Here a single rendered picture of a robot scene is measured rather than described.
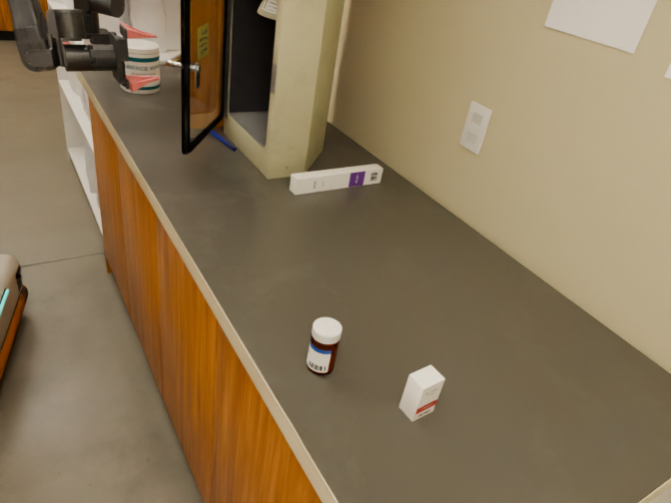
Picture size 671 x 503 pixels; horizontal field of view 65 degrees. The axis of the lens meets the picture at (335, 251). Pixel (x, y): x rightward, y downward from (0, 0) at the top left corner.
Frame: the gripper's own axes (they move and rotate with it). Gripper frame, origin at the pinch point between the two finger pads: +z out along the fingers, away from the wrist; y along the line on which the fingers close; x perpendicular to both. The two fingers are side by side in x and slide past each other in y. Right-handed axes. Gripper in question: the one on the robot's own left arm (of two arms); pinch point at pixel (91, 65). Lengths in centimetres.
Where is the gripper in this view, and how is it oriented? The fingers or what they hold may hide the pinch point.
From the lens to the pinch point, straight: 167.1
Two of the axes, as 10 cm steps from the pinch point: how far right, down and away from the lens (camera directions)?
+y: 8.5, -1.7, 5.0
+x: -5.0, -5.4, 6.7
